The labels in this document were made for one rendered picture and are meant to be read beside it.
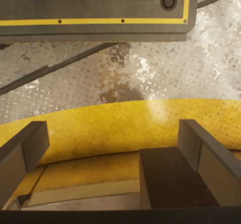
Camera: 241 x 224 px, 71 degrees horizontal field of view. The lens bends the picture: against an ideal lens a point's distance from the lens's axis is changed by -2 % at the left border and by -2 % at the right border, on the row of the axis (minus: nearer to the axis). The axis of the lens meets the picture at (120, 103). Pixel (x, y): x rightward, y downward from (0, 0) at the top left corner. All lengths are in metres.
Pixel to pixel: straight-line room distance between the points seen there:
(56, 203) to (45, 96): 0.47
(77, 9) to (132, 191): 0.61
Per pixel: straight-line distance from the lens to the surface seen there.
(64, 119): 0.90
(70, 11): 0.50
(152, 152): 0.56
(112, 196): 0.70
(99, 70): 0.81
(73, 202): 0.74
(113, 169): 0.85
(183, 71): 0.86
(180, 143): 0.17
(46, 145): 0.17
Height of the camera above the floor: 0.80
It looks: 73 degrees down
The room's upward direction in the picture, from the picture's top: 177 degrees clockwise
